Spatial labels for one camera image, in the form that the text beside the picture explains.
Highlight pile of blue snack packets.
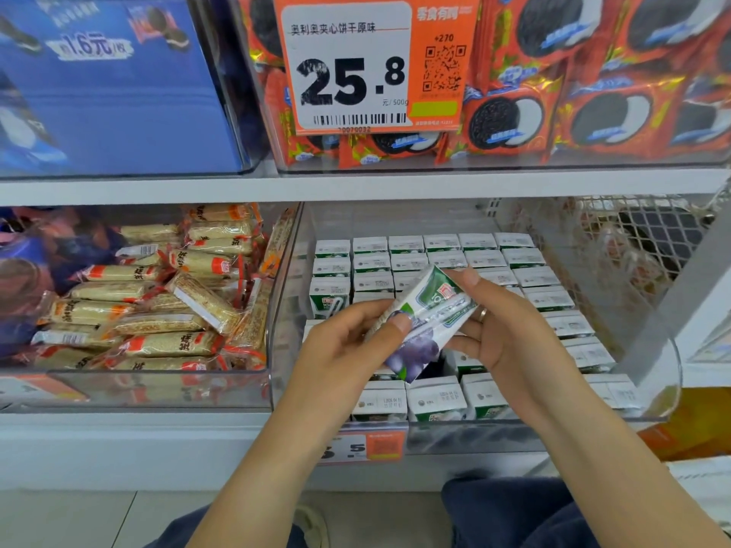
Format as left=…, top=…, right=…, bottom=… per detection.
left=0, top=205, right=121, bottom=363

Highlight person's left white shoe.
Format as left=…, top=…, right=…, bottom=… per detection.
left=291, top=504, right=333, bottom=548

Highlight blue cardboard display box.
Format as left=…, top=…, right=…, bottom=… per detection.
left=0, top=0, right=264, bottom=176

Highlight person's left forearm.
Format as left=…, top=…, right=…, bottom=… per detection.
left=186, top=428, right=358, bottom=548

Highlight rows of white juice cartons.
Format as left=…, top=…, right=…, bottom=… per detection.
left=302, top=231, right=646, bottom=423

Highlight person's right hand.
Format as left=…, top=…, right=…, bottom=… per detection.
left=443, top=268, right=589, bottom=435

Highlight clear plastic display bin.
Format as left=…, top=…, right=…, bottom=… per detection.
left=0, top=202, right=301, bottom=409
left=268, top=199, right=685, bottom=455

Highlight faded orange price tag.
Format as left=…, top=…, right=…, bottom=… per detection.
left=0, top=371, right=91, bottom=406

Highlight person's blue jeans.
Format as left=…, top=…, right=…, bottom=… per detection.
left=146, top=473, right=601, bottom=548

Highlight person's left hand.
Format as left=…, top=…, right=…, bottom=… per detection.
left=279, top=298, right=415, bottom=446

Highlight white wire mesh divider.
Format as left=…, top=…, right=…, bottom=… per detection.
left=571, top=195, right=723, bottom=306

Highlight pile of yellow wafer bars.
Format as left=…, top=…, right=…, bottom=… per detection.
left=21, top=202, right=296, bottom=372

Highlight person's right forearm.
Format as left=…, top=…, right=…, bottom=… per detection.
left=531, top=387, right=731, bottom=548

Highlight small orange price tag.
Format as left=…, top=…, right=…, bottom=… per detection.
left=320, top=429, right=409, bottom=464

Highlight large white orange price tag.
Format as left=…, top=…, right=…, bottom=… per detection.
left=272, top=0, right=481, bottom=135

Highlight blueberry juice carton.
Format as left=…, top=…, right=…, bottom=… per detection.
left=372, top=264, right=479, bottom=384

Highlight stack of red cookie packets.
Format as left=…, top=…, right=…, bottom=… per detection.
left=234, top=0, right=731, bottom=169

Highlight yellow orange snack packet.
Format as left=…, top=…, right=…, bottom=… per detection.
left=640, top=387, right=731, bottom=461

